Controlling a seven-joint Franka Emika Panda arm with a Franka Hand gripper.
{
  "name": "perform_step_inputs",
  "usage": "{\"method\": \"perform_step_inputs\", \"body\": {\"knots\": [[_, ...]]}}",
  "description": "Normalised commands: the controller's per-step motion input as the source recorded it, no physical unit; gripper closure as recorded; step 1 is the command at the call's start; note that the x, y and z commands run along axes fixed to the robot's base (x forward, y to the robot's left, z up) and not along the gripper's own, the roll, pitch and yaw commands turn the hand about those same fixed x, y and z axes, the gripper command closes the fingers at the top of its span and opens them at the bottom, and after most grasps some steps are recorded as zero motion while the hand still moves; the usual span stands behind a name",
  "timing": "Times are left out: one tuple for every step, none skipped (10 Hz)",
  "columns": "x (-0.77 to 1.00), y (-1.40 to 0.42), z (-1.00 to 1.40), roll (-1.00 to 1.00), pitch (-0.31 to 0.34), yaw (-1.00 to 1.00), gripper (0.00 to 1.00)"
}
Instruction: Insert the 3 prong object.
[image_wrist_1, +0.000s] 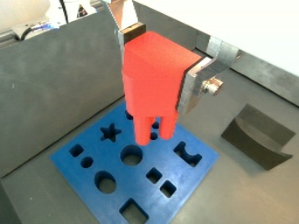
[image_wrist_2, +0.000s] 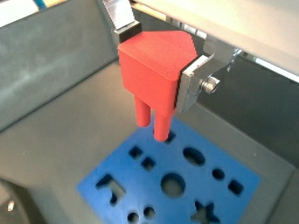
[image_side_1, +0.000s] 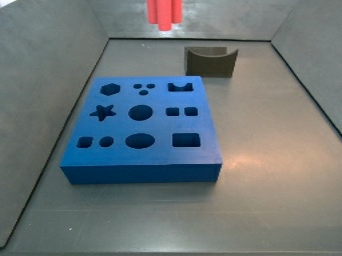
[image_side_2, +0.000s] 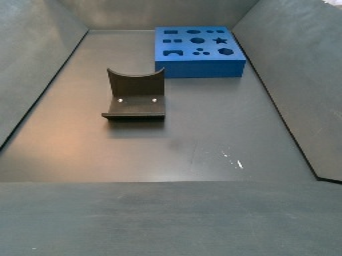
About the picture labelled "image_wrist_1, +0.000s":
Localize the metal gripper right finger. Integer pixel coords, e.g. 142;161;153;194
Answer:
177;37;239;115

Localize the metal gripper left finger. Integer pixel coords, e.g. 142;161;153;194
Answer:
102;0;146;55

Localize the red three-prong block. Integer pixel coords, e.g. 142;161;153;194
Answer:
122;31;202;145

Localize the grey back side panel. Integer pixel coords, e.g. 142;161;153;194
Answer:
135;0;299;107

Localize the grey panel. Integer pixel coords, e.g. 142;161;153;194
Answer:
135;0;299;107
0;11;123;177

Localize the black curved block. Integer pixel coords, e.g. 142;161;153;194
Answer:
221;104;295;171

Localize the grey left side panel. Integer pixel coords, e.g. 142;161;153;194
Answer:
0;11;123;177

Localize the blue shape-sorting board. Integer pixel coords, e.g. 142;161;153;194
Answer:
51;105;219;224

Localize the black cable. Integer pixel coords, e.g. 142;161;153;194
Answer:
19;25;39;41

